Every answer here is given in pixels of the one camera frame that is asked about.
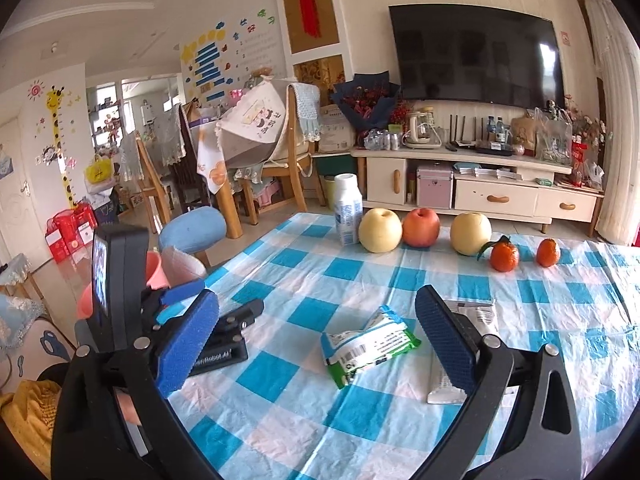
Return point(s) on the blue strip wall stickers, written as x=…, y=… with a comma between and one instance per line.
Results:
x=210, y=60

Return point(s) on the brown paper bag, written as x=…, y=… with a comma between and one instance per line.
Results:
x=523, y=135

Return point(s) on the light wooden chair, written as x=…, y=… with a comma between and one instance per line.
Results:
x=152, y=185
x=287, y=175

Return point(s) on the blue round stool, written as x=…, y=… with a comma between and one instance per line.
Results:
x=192, y=232

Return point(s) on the sofa with printed cover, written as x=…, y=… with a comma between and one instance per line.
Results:
x=30, y=360

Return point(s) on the green waste bin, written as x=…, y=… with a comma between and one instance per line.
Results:
x=329, y=192

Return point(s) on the pack of water bottles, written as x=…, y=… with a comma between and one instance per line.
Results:
x=382, y=140

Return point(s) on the red sun wall sticker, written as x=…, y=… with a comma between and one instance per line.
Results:
x=37, y=89

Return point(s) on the white milk bottle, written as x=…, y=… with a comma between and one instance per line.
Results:
x=347, y=210

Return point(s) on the yellow giraffe height chart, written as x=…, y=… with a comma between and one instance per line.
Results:
x=60, y=135

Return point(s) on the white curtain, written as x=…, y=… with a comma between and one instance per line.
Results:
x=615, y=110

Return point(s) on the red apple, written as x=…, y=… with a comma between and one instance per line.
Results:
x=421, y=227

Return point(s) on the pink plastic bucket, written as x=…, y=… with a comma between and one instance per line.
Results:
x=154, y=270

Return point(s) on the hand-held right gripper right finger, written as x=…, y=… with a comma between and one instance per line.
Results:
x=445, y=340

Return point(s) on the dark wooden chair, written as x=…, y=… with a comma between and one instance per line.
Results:
x=190, y=160

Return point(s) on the white orange-print table cover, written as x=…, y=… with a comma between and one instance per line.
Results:
x=210, y=160

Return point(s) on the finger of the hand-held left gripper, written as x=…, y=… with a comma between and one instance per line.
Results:
x=230, y=345
x=177, y=294

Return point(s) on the black router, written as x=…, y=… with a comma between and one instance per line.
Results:
x=462, y=145

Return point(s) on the blue lace towel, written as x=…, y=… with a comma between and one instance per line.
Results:
x=306, y=110

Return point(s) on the yellow pear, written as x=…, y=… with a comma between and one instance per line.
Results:
x=471, y=234
x=380, y=230

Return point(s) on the dark blue flower bouquet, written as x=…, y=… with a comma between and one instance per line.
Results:
x=367, y=100

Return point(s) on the green white wipes packet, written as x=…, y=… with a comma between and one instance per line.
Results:
x=365, y=347

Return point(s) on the white electric kettle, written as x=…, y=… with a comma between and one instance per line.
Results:
x=420, y=130

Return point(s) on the person's left hand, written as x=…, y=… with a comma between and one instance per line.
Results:
x=127, y=410

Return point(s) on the small orange tangerine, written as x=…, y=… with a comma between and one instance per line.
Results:
x=548, y=252

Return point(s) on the white television cabinet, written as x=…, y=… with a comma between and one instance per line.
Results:
x=500, y=197

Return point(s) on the blue checked tablecloth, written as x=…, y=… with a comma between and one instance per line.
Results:
x=300, y=270

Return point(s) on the pink storage box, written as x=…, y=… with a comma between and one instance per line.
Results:
x=435, y=185

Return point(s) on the stack of red boxes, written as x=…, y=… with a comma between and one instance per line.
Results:
x=70, y=232

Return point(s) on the person's left forearm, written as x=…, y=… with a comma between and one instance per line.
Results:
x=30, y=410

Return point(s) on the white cartoon-print cloth cover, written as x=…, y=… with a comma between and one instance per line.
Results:
x=255, y=120

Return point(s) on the white snack packet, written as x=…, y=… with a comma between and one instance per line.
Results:
x=445, y=395

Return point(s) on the black television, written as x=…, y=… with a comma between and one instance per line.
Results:
x=475, y=55

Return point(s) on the clear plastic bag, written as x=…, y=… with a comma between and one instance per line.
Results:
x=552, y=135

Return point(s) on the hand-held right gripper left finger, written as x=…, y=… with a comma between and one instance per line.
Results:
x=187, y=345

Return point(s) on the yellow bag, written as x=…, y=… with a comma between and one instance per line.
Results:
x=99, y=170

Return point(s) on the leafy orange tangerine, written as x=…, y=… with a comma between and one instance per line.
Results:
x=504, y=256

